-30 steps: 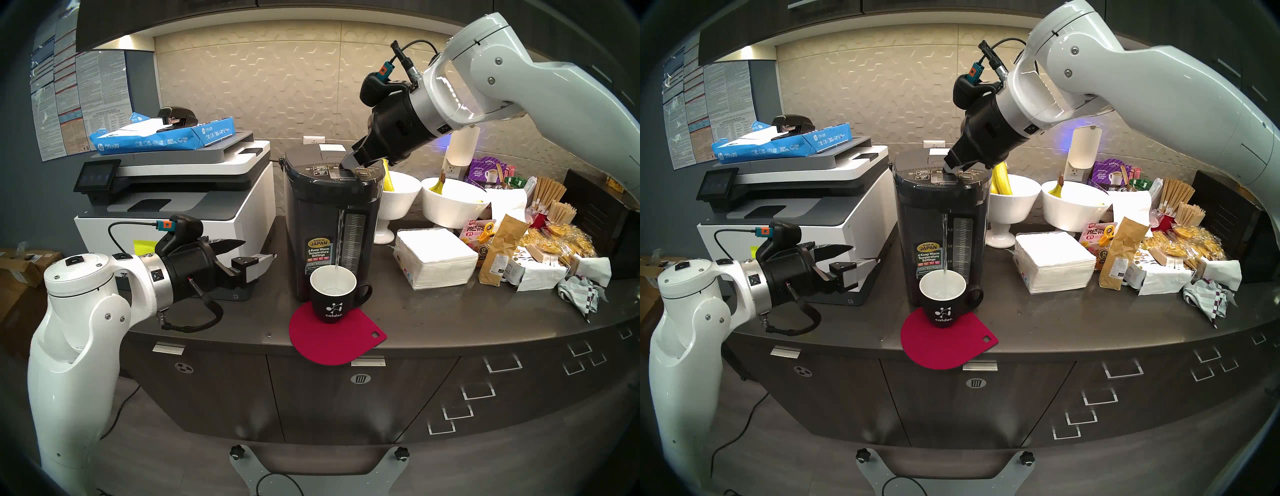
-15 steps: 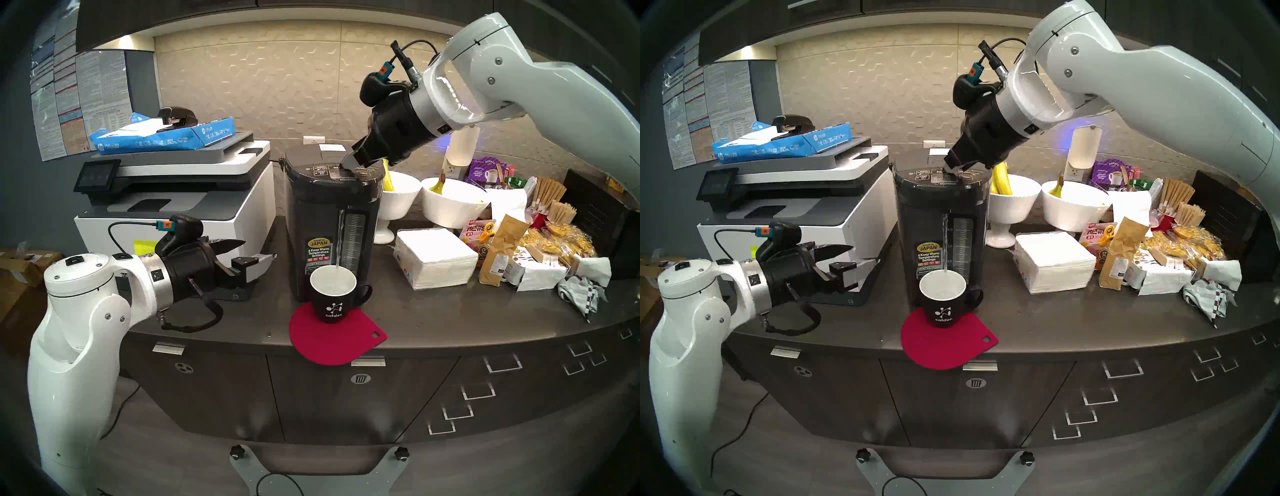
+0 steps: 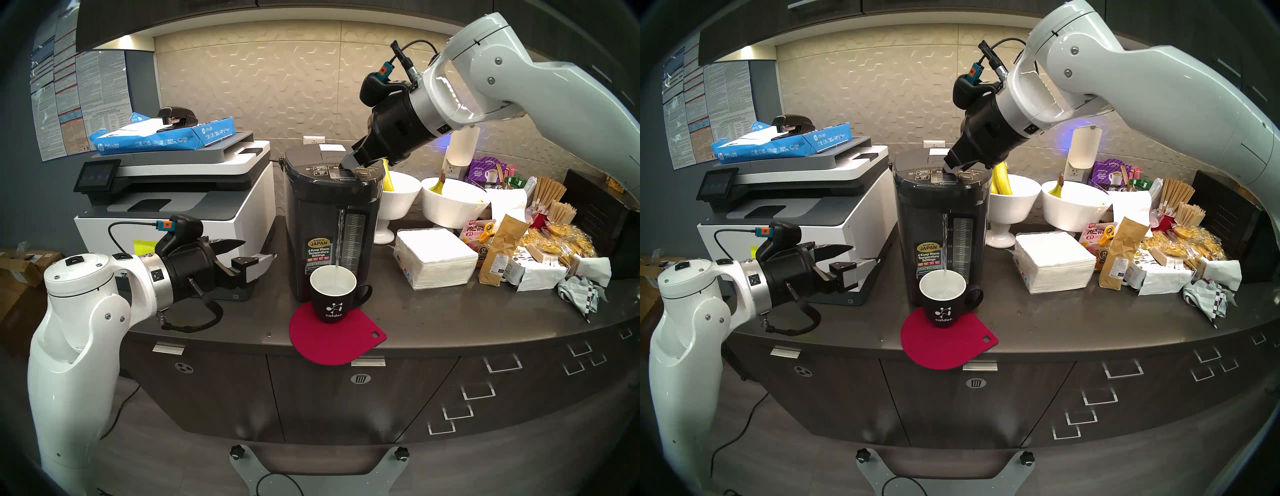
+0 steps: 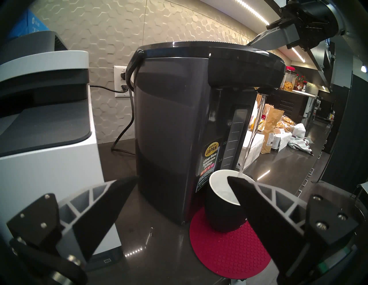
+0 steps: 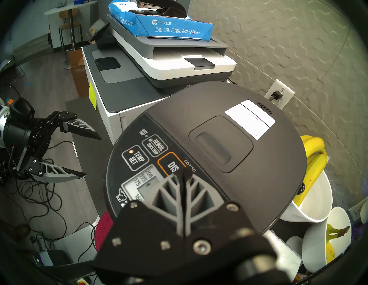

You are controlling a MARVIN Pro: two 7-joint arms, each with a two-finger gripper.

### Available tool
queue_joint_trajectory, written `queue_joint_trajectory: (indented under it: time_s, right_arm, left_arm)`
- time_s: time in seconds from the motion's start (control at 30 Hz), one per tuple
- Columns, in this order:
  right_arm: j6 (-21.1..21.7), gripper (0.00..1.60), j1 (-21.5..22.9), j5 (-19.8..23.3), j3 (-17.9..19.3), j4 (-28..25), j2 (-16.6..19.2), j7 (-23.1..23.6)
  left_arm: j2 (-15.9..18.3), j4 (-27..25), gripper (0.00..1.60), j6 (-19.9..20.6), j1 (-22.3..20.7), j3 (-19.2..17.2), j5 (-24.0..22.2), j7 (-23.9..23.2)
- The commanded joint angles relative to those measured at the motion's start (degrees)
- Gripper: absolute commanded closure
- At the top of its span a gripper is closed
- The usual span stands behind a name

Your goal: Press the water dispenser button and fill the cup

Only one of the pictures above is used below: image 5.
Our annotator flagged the black floor cable tangle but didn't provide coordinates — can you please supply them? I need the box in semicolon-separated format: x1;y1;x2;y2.
0;141;97;259

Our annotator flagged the black electric water dispenser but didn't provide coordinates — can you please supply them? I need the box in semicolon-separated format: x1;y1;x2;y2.
104;81;307;237

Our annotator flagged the yellow sticky note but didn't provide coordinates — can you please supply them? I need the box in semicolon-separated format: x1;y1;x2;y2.
89;82;97;111

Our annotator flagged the white wall outlet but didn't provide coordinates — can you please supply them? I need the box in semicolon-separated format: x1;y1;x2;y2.
264;79;296;109
348;197;364;222

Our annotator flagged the blue copy paper ream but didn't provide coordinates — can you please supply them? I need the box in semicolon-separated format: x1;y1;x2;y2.
109;0;214;42

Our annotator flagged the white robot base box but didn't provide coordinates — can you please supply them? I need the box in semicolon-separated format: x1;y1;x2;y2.
52;223;99;285

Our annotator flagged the white round bar table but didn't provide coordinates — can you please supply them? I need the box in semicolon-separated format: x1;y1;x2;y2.
45;0;98;69

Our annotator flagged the white grey office printer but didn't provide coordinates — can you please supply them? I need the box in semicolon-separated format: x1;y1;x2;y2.
81;14;237;144

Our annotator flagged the cardboard box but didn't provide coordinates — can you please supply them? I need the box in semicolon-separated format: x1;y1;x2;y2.
69;49;89;98

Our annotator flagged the white pedestal bowl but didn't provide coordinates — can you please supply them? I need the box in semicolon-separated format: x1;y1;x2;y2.
279;170;333;223

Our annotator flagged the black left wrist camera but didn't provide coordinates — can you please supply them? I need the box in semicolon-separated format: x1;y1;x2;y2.
9;97;35;124

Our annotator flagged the yellow banana bunch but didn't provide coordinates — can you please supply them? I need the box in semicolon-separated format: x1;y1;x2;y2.
293;135;328;207

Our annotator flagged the red silicone mat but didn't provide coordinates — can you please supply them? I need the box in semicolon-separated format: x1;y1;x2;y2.
94;211;114;253

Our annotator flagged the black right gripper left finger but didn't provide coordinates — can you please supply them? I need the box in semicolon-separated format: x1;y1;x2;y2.
92;173;184;276

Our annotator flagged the black stapler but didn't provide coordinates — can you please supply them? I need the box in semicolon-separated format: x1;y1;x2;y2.
135;0;187;16

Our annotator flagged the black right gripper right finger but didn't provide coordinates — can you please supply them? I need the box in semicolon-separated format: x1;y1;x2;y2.
183;169;262;259

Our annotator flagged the small black box device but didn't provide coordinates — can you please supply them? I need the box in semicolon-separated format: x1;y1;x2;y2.
32;249;69;266

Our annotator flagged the spotted yellow banana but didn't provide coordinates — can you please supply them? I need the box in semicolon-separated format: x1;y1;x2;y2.
326;224;351;263

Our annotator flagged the wooden bar stool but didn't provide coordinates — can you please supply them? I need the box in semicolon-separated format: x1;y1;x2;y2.
59;9;87;52

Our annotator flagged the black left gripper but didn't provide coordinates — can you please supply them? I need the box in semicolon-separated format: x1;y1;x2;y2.
3;111;103;184

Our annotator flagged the white round bowl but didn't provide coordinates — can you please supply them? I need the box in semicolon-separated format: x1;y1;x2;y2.
302;206;352;273

